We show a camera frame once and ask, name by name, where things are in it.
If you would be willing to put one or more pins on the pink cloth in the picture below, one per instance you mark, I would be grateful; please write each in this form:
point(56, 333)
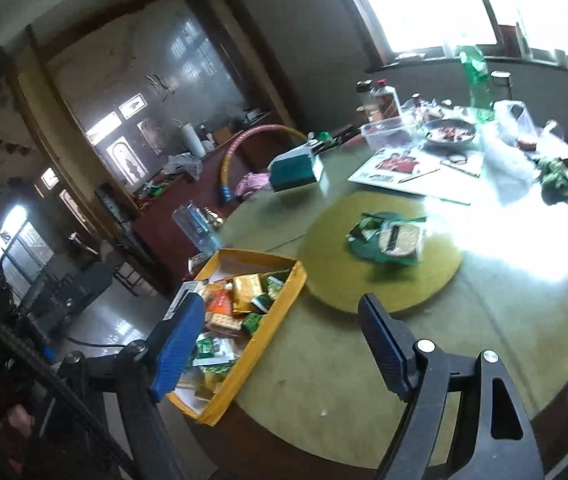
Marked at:
point(253, 184)

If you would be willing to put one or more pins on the red printed poster sheet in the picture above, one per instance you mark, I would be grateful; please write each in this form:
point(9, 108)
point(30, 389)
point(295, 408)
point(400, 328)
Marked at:
point(394, 170)

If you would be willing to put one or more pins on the dark red sideboard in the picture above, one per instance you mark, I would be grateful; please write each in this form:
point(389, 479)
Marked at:
point(164, 230)

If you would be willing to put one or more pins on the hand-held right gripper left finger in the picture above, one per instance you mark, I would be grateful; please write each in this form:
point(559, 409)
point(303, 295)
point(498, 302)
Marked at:
point(176, 345)

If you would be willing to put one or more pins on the small green object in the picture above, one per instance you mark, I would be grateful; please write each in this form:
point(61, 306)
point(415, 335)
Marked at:
point(324, 136)

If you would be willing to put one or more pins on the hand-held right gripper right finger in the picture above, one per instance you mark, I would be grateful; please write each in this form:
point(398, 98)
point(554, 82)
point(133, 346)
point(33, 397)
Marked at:
point(381, 350)

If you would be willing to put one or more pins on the yellow cardboard box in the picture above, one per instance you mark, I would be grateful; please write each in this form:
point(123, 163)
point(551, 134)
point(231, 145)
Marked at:
point(264, 330)

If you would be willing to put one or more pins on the teal white box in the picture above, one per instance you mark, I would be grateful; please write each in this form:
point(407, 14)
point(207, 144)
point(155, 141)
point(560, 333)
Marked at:
point(291, 170)

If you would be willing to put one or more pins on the metal bowl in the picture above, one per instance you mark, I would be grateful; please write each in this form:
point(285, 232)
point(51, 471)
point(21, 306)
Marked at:
point(449, 132)

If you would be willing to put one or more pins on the clear plastic jug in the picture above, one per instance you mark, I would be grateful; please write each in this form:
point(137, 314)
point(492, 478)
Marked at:
point(195, 227)

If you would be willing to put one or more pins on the green cracker packet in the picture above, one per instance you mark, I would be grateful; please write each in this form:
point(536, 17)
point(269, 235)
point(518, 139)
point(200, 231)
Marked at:
point(399, 240)

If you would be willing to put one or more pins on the white plastic bag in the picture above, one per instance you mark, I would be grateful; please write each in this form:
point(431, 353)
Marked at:
point(514, 120)

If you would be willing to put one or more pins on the flat green packet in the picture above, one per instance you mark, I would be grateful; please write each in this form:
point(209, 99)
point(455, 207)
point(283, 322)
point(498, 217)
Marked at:
point(361, 234)

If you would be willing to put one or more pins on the pile of assorted packets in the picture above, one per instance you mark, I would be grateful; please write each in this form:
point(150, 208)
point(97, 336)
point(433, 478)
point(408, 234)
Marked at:
point(244, 290)

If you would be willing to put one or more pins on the green plastic bottle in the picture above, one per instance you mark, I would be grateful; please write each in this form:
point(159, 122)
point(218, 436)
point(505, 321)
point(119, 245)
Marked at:
point(479, 85)

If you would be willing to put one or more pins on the pink yellow hula hoop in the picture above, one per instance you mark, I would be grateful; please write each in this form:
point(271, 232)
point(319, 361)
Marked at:
point(234, 152)

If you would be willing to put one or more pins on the thin stick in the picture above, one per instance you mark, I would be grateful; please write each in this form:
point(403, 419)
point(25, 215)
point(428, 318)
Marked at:
point(419, 175)

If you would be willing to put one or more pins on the round yellow-green turntable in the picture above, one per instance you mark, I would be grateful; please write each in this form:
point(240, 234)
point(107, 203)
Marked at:
point(334, 270)

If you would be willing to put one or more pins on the grey plastic bag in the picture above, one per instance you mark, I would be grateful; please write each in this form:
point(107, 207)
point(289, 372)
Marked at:
point(184, 166)

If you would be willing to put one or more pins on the clear bottle red cap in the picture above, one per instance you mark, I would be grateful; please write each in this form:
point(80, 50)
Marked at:
point(385, 100)

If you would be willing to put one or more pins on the white paper roll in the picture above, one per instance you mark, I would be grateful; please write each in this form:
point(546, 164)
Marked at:
point(193, 140)

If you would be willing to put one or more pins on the eyeglasses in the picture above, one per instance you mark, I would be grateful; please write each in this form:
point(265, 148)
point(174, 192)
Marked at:
point(456, 159)

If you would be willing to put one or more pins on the glass jar metal lid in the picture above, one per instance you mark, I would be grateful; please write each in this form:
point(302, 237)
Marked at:
point(501, 86)

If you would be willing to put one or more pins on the clear plastic container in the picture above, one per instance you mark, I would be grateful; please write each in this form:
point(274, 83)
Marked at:
point(389, 135)

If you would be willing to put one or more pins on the glass jar dark lid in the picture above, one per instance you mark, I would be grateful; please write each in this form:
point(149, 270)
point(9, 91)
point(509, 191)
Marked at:
point(365, 100)

